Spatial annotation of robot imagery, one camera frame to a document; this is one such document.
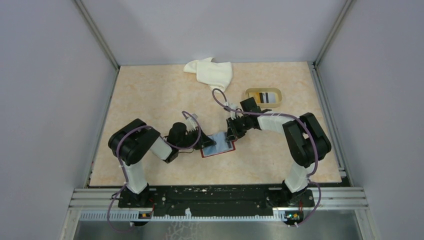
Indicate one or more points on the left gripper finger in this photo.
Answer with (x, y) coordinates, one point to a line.
(206, 143)
(206, 138)

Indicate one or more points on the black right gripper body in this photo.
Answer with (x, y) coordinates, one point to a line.
(239, 126)

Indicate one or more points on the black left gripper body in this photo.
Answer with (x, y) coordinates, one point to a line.
(193, 139)

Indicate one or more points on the red leather card holder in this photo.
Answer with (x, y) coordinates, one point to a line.
(221, 146)

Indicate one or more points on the gold VIP card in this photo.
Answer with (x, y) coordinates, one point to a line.
(256, 95)

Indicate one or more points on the black striped card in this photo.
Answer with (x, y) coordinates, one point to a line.
(268, 98)

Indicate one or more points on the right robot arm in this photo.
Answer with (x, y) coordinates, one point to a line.
(307, 142)

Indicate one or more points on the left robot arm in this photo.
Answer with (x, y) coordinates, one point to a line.
(132, 142)

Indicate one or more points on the beige oval tray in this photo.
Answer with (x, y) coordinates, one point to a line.
(266, 89)

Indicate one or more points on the white folded cloth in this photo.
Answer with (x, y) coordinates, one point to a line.
(217, 75)

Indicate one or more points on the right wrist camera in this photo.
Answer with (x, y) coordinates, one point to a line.
(232, 108)

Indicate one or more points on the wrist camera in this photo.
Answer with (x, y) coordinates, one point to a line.
(191, 123)
(232, 108)

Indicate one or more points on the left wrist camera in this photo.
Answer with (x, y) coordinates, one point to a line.
(191, 123)

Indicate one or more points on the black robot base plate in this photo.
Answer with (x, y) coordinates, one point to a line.
(240, 200)

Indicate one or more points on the aluminium frame rail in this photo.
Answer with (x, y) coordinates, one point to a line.
(95, 204)

